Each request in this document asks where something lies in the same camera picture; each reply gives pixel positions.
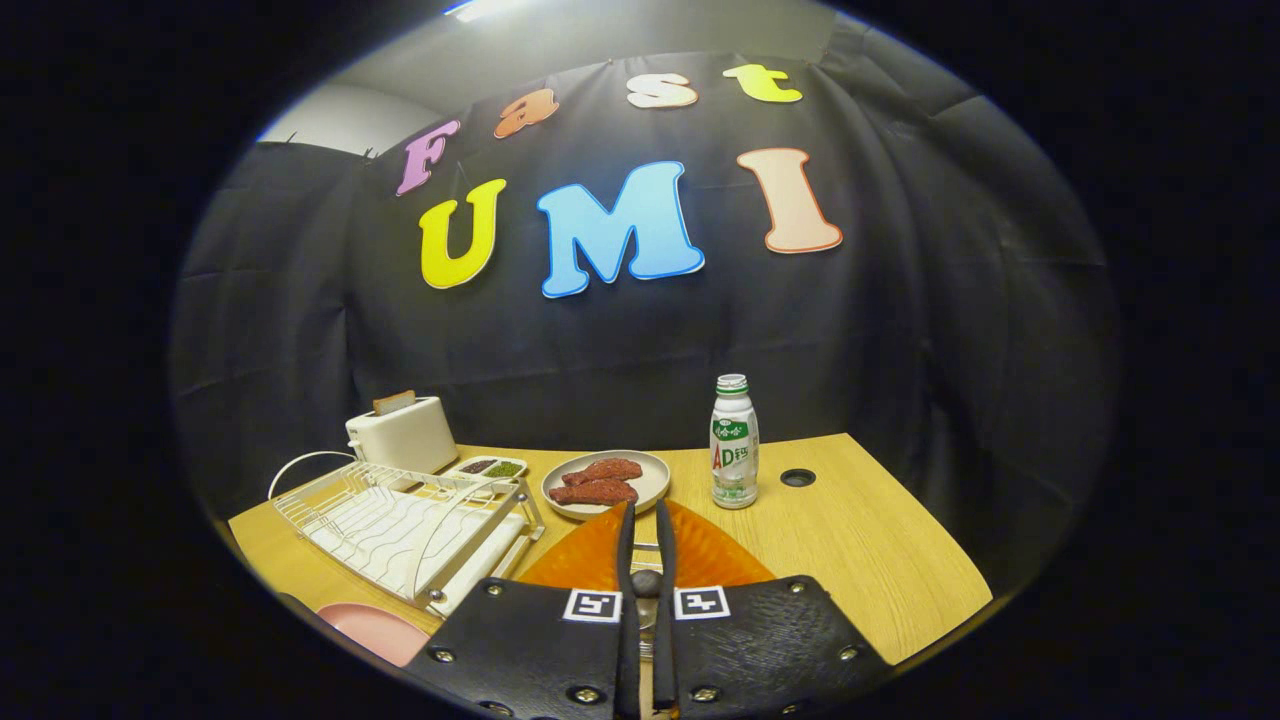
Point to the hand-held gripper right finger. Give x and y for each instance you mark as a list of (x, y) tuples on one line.
[(760, 650)]

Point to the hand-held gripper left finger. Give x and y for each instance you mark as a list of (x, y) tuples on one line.
[(530, 650)]

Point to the pink plate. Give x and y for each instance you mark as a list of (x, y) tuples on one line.
[(380, 630)]

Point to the white divided dish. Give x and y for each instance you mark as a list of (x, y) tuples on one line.
[(450, 468)]

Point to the beige round plate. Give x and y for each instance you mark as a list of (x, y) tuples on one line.
[(652, 480)]

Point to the red meat piece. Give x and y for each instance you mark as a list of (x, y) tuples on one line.
[(610, 469), (600, 492)]

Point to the black desk grommet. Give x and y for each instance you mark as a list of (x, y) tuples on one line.
[(798, 478)]

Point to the white green milk bottle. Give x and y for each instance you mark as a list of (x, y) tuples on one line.
[(733, 470)]

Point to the pile of green beans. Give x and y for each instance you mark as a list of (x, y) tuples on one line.
[(504, 468)]

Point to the pile of dark red beans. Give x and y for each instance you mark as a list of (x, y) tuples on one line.
[(477, 466)]

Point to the white toaster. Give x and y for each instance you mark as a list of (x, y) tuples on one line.
[(410, 440)]

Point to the brown bread slice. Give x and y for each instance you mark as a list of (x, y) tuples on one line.
[(395, 403)]

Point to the black backdrop cloth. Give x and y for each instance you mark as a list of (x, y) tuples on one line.
[(900, 300)]

